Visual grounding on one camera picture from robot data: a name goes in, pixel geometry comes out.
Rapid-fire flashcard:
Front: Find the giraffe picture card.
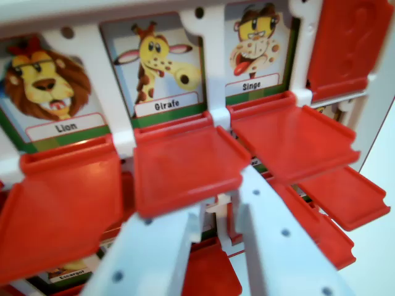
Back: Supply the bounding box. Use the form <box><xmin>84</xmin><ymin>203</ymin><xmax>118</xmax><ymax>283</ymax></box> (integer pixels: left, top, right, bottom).
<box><xmin>100</xmin><ymin>12</ymin><xmax>209</xmax><ymax>128</ymax></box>

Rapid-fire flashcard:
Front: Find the upright red flap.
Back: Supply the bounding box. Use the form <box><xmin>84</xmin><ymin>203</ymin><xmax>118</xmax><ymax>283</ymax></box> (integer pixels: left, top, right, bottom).
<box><xmin>306</xmin><ymin>0</ymin><xmax>394</xmax><ymax>103</ymax></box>

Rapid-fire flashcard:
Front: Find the red flap under lion card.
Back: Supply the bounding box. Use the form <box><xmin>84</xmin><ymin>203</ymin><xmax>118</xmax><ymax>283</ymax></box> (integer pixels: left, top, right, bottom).
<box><xmin>0</xmin><ymin>134</ymin><xmax>125</xmax><ymax>285</ymax></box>

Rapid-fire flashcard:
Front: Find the red and white game board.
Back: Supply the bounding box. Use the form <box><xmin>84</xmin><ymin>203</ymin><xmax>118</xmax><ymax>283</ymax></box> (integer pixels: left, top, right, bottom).
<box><xmin>0</xmin><ymin>0</ymin><xmax>395</xmax><ymax>296</ymax></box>

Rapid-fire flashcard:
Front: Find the red folded-out flap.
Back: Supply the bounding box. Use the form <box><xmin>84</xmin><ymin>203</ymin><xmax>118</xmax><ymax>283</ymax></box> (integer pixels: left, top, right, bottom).
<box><xmin>181</xmin><ymin>237</ymin><xmax>243</xmax><ymax>296</ymax></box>
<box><xmin>267</xmin><ymin>178</ymin><xmax>357</xmax><ymax>271</ymax></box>
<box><xmin>297</xmin><ymin>166</ymin><xmax>391</xmax><ymax>232</ymax></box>

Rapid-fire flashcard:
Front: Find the red flap under monkey card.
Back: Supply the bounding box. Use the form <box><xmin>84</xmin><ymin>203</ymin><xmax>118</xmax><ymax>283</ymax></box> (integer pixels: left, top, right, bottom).
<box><xmin>227</xmin><ymin>91</ymin><xmax>362</xmax><ymax>185</ymax></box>

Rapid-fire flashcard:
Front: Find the lion picture card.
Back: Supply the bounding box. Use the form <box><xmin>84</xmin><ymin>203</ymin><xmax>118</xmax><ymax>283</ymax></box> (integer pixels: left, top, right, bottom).
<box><xmin>0</xmin><ymin>33</ymin><xmax>112</xmax><ymax>154</ymax></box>

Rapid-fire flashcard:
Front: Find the monkey picture card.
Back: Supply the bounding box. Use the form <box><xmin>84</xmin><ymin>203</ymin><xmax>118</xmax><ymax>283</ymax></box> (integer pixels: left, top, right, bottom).
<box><xmin>224</xmin><ymin>1</ymin><xmax>301</xmax><ymax>106</ymax></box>

